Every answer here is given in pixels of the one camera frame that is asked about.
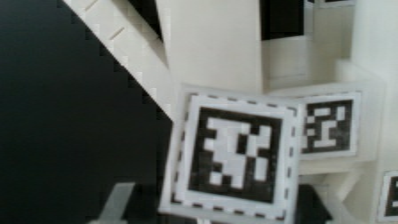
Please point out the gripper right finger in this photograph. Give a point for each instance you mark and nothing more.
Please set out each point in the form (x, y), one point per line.
(333, 197)

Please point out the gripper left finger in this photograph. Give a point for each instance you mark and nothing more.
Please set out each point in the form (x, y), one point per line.
(111, 216)

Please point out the white tagged cube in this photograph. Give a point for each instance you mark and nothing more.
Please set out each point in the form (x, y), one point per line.
(232, 172)

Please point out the white chair back frame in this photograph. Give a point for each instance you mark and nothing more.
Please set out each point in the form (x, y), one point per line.
(310, 50)

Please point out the white U-shaped fence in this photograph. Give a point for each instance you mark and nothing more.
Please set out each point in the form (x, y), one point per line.
(132, 42)

